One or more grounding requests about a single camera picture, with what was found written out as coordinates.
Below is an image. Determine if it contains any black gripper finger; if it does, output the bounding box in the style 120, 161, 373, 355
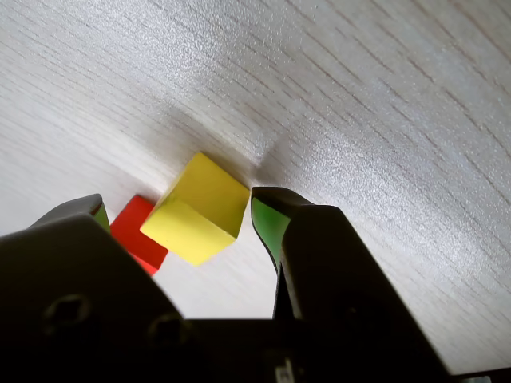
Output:
251, 186, 452, 383
0, 194, 187, 383

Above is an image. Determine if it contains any red cube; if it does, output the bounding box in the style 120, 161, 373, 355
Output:
109, 194, 169, 276

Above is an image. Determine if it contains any yellow cube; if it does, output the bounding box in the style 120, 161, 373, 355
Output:
139, 151, 251, 267

